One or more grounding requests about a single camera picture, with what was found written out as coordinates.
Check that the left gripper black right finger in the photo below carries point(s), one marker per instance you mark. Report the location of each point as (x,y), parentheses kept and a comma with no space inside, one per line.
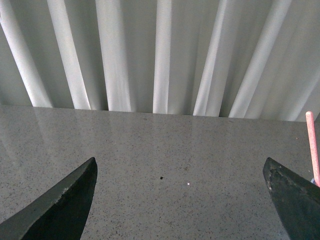
(296,200)

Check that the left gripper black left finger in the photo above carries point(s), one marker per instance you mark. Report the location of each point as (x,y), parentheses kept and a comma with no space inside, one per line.
(60,213)

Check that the pink speckled chopstick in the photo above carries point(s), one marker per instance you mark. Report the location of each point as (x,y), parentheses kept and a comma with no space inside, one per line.
(313,147)

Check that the white pleated curtain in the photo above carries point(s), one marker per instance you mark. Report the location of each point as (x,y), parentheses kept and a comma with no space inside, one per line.
(254,59)

